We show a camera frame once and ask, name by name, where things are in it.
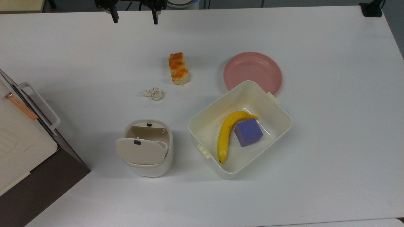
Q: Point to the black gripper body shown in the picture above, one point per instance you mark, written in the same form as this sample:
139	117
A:
157	3

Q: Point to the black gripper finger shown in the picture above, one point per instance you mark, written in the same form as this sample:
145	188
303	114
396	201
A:
155	17
114	15

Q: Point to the cream trash can lid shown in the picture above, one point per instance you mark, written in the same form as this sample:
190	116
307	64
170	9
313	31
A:
139	153

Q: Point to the cream small trash can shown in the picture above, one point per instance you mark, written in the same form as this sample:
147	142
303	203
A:
148	170

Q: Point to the bread with orange topping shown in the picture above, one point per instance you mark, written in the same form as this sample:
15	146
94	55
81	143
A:
179	69

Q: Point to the crumpled white paper ball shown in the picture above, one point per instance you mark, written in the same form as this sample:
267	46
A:
154	94

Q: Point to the light wood desk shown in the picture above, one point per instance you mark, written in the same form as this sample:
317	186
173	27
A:
19	4

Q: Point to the pink plate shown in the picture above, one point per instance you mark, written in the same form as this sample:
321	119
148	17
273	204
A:
252	67

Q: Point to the cream plastic storage bin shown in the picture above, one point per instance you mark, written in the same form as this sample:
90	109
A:
205	126

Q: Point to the yellow banana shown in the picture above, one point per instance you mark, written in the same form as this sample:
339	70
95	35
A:
224	135

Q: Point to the purple cube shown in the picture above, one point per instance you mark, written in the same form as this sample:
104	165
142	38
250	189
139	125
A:
249	132

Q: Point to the dark brown drawer cabinet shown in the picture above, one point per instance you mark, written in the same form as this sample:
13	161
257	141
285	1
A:
47	189

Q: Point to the black stand base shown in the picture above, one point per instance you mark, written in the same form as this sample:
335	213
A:
372	11

